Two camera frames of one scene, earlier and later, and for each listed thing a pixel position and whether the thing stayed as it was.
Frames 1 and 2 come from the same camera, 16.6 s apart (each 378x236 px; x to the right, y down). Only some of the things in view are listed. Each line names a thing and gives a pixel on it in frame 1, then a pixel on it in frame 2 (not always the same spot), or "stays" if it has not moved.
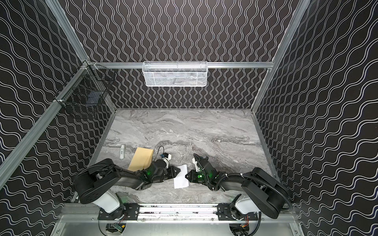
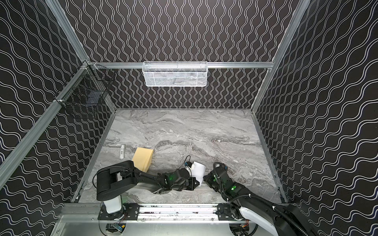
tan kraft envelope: (141, 159) stays
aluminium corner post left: (68, 29) stays
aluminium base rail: (92, 213) stays
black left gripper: (167, 171) → (190, 182)
